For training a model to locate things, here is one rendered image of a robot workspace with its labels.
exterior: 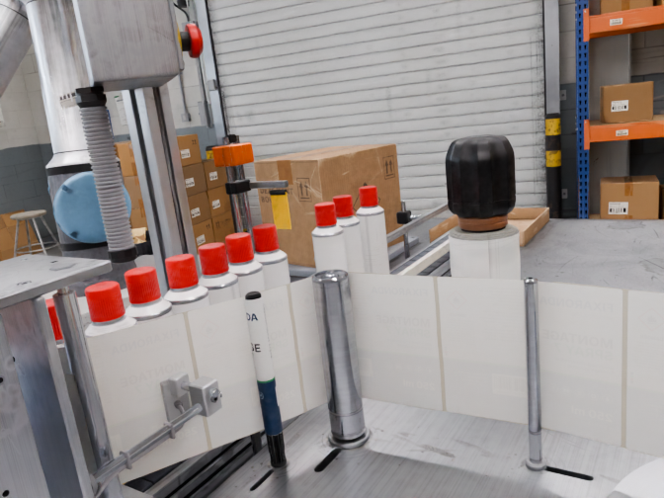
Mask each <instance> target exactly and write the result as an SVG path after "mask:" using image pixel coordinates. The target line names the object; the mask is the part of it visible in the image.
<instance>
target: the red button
mask: <svg viewBox="0 0 664 498"><path fill-rule="evenodd" d="M180 36H181V42H182V51H187V52H188V54H189V57H191V58H198V57H200V55H201V54H202V52H203V50H204V41H203V36H202V33H201V30H200V29H199V28H198V27H197V26H196V25H195V24H187V25H186V26H185V31H184V32H180Z"/></svg>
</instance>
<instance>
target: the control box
mask: <svg viewBox="0 0 664 498"><path fill-rule="evenodd" d="M72 2H73V6H74V11H75V16H76V21H77V26H78V31H79V35H80V40H81V44H82V49H83V54H84V58H85V63H86V68H87V73H88V78H89V83H90V87H98V86H103V87H104V92H113V91H123V90H134V89H137V88H143V87H155V88H156V87H161V86H163V85H164V84H166V83H167V82H169V81H170V80H172V79H173V78H175V77H176V76H178V75H179V74H180V72H181V71H183V70H184V69H185V67H184V65H185V62H184V60H183V51H182V42H181V36H180V31H179V27H178V23H177V20H176V14H175V8H174V2H173V0H72Z"/></svg>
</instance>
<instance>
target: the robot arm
mask: <svg viewBox="0 0 664 498"><path fill-rule="evenodd" d="M31 44H33V45H34V50H35V55H36V61H37V66H38V71H39V77H40V82H41V91H42V96H43V101H44V106H45V112H46V117H47V122H48V128H49V133H50V138H51V144H52V149H53V154H54V155H53V158H52V159H51V160H50V162H49V163H48V164H47V165H46V171H47V176H48V193H49V194H50V198H51V202H52V207H53V214H54V218H55V222H56V227H57V232H58V237H59V241H60V246H61V251H62V257H70V258H83V259H97V260H109V261H111V259H109V255H108V250H109V246H108V244H109V243H108V242H107V240H109V239H107V238H106V237H107V235H106V231H105V227H104V225H105V224H104V223H103V220H102V217H103V216H101V214H102V212H101V208H100V205H99V201H98V198H99V197H97V195H98V193H96V191H97V190H98V189H96V188H95V187H96V186H97V185H95V183H96V181H94V179H95V177H93V175H94V173H92V171H93V169H91V167H92V166H93V165H91V164H90V163H91V162H92V161H90V160H89V159H90V158H91V157H89V154H90V153H88V150H89V149H88V148H87V146H88V145H87V144H86V142H87V140H85V138H86V136H84V134H85V132H83V130H84V129H85V128H83V127H82V126H83V124H82V122H83V121H82V120H81V119H80V118H82V116H80V114H81V112H79V109H80V108H79V107H78V106H77V105H76V101H75V97H76V95H75V91H74V90H75V89H76V88H84V87H90V83H89V78H88V73H87V68H86V63H85V58H84V54H83V49H82V44H81V40H80V35H79V31H78V26H77V21H76V16H75V11H74V6H73V2H72V0H0V99H1V98H2V96H3V94H4V92H5V91H6V89H7V87H8V85H9V83H10V82H11V80H12V78H13V76H14V75H15V73H16V71H17V69H18V67H19V66H20V64H21V62H22V60H23V59H24V57H25V55H26V53H27V51H28V50H29V48H30V46H31ZM116 159H118V162H117V163H119V165H118V167H120V169H119V170H118V171H120V172H121V173H120V174H119V175H121V177H120V179H122V181H121V183H123V184H122V187H124V188H123V191H124V193H123V195H124V198H125V202H126V206H127V208H126V209H127V213H128V217H130V214H131V201H130V197H129V194H128V192H127V190H126V188H125V184H124V178H123V173H122V167H121V161H120V159H119V158H118V157H117V158H116ZM111 265H112V270H111V271H110V272H108V273H105V274H103V275H100V276H97V277H94V278H91V279H88V280H85V281H83V282H80V283H77V284H74V285H70V286H69V289H70V290H75V291H76V295H77V297H83V296H86V295H85V289H86V288H88V287H90V286H91V285H94V284H97V283H102V282H118V283H119V284H120V288H121V290H123V289H126V283H125V272H127V271H129V270H131V269H135V268H138V267H137V266H136V264H135V262H134V260H133V261H130V262H127V263H121V264H114V263H112V262H111Z"/></svg>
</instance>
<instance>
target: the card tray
mask: <svg viewBox="0 0 664 498"><path fill-rule="evenodd" d="M548 222H549V207H514V208H513V210H512V211H511V212H509V213H508V223H510V224H513V225H515V226H517V227H518V229H519V230H520V236H519V243H520V246H522V247H524V246H525V245H526V244H527V243H528V242H529V241H530V240H531V239H532V238H533V237H534V236H535V235H536V234H537V233H538V232H539V231H540V230H541V229H542V228H543V227H544V226H545V225H546V224H547V223H548ZM457 226H458V219H457V215H456V214H454V215H452V216H451V217H449V218H447V219H446V220H444V221H442V222H441V223H439V224H437V225H436V226H434V227H432V228H431V229H429V237H430V243H432V242H433V241H435V240H436V239H438V238H439V237H441V236H442V235H444V234H445V233H447V232H448V231H450V230H452V229H454V228H455V227H457Z"/></svg>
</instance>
